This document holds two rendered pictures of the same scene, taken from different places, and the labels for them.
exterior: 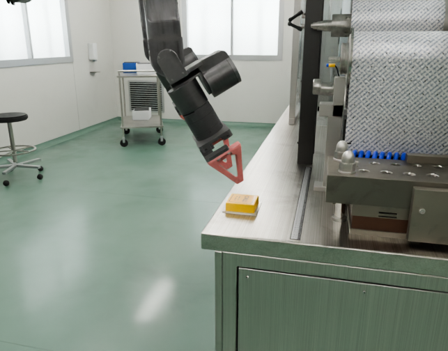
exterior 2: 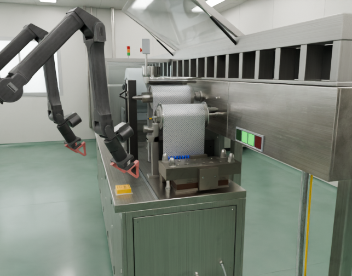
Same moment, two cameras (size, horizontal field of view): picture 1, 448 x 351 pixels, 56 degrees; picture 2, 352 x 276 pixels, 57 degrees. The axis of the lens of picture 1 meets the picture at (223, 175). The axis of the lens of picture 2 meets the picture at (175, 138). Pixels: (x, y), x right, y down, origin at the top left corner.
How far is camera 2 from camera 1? 71 cm
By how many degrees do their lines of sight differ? 30
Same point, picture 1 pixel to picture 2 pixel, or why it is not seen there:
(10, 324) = not seen: outside the picture
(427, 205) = (204, 174)
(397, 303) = (200, 217)
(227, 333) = (129, 253)
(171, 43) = (109, 122)
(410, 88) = (186, 127)
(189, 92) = (115, 142)
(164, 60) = (107, 130)
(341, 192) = (172, 175)
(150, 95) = not seen: outside the picture
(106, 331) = not seen: outside the picture
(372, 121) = (173, 143)
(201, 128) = (120, 156)
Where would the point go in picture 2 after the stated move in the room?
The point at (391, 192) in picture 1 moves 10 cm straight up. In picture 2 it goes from (191, 172) to (191, 152)
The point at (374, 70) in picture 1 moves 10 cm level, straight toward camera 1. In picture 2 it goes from (172, 121) to (176, 124)
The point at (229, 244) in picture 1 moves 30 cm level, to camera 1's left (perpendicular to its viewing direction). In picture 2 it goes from (128, 207) to (60, 222)
